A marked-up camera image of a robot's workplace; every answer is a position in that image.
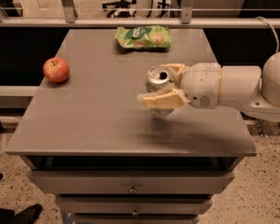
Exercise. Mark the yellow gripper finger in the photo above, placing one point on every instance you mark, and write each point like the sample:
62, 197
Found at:
170, 100
178, 69

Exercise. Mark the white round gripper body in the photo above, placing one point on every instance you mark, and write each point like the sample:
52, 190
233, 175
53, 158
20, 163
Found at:
202, 84

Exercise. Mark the silver 7up soda can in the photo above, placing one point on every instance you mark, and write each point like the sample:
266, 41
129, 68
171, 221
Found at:
160, 80

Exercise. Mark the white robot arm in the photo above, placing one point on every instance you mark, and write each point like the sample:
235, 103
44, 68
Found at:
253, 90

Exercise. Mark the green rice chip bag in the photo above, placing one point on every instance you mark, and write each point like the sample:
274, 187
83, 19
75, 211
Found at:
145, 37

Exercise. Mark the grey drawer cabinet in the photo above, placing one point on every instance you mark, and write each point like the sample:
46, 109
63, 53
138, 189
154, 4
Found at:
94, 122

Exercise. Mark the black office chair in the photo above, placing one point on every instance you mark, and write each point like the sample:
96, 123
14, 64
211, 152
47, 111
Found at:
119, 0

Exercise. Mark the metal railing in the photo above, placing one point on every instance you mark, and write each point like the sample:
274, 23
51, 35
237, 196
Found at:
174, 13

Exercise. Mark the red apple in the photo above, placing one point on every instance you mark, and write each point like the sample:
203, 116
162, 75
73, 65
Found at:
56, 70

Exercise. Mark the middle grey drawer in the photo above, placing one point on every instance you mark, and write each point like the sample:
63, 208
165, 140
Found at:
141, 205

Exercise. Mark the grey drawer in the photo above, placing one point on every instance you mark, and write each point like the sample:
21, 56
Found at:
141, 219
141, 205
131, 182

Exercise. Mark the bottom grey drawer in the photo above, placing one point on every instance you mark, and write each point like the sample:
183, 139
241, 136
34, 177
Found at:
141, 219

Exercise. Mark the top grey drawer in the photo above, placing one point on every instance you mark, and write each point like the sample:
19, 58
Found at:
131, 182

